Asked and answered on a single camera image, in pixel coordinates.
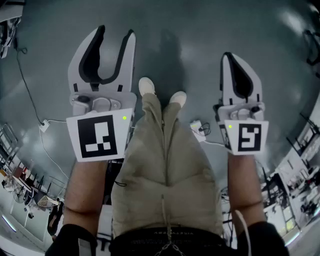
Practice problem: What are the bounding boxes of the white shoe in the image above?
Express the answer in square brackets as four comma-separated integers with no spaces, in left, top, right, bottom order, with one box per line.
[168,90,188,109]
[138,76,157,99]

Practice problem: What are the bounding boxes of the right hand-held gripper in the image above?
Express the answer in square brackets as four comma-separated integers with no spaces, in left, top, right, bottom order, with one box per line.
[212,52,270,156]

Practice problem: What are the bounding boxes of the white left shoe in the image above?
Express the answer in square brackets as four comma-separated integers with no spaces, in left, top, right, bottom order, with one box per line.
[138,76,157,99]

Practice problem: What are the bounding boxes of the person's left forearm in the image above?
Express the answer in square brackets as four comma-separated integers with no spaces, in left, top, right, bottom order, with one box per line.
[63,159,110,228]

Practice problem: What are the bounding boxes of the white right shoe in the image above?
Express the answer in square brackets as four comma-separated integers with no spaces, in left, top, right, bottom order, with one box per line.
[168,90,188,109]

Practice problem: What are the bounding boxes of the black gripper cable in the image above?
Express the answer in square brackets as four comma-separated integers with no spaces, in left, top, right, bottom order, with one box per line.
[106,159,128,188]

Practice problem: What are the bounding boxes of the white mesh basket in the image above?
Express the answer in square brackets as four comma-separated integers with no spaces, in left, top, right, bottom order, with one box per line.
[37,195,60,209]

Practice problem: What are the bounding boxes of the person's right forearm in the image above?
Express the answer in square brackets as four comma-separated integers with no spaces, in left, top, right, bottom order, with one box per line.
[226,152,266,226]

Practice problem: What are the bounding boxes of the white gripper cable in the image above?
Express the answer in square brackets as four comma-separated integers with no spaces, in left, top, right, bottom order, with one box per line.
[234,209,253,256]

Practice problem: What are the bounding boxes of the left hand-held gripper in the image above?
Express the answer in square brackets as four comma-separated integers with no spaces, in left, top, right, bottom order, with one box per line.
[66,24,138,163]

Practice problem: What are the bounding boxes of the white power strip with plugs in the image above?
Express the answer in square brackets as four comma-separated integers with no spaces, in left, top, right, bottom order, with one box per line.
[189,119,211,144]

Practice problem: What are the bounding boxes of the white machine with cables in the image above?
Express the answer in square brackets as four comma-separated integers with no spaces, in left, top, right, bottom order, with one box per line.
[0,16,23,60]

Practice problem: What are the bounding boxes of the black floor cable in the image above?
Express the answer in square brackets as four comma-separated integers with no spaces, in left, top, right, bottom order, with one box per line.
[14,46,45,125]

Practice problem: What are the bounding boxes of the silver chain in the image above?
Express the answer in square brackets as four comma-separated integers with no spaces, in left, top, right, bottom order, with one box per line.
[154,242,186,256]

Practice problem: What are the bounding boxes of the beige trousers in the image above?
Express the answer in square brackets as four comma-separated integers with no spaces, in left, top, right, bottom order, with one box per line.
[110,92,224,238]

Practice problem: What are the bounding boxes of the black shirt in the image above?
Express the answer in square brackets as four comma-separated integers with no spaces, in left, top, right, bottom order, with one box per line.
[44,221,291,256]

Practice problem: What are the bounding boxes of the black chair base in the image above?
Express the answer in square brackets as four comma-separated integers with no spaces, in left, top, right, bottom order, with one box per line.
[301,28,320,68]

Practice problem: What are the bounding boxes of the metal rack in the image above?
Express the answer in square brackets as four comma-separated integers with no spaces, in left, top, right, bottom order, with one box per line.
[0,121,21,174]

